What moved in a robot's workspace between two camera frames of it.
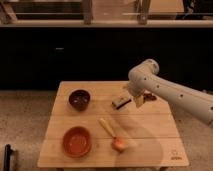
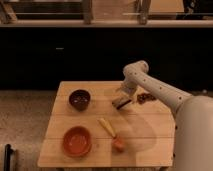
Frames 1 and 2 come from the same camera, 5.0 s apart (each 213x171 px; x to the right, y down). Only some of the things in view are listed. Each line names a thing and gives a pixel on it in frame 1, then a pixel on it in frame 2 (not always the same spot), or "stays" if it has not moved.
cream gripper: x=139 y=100 -> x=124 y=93
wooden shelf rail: x=8 y=19 stays
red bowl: x=77 y=141 stays
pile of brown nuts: x=149 y=96 stays
